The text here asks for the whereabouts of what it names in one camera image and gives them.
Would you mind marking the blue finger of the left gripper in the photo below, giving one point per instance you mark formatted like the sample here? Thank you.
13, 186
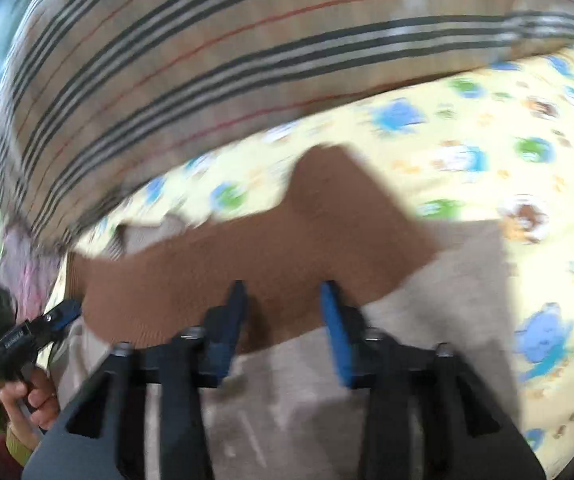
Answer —
63, 315

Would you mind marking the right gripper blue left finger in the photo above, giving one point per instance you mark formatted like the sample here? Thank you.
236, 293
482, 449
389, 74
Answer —
222, 327

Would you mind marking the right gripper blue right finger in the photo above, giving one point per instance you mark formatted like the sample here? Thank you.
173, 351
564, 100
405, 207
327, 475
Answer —
345, 326

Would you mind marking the beige knitted garment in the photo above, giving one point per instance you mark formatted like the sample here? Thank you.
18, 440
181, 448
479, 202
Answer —
282, 412

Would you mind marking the brown knitted garment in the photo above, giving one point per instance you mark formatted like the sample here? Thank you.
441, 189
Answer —
335, 223

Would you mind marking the person's left hand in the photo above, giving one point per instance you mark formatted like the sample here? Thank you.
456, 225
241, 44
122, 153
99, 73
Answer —
30, 403

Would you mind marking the pink floral ruffled pillow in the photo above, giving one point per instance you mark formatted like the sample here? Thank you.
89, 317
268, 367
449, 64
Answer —
28, 274

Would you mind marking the beige plaid pillow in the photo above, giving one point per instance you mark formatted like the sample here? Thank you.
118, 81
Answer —
100, 96

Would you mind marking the yellow cartoon bear quilt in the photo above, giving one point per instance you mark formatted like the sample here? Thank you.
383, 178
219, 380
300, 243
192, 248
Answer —
495, 144

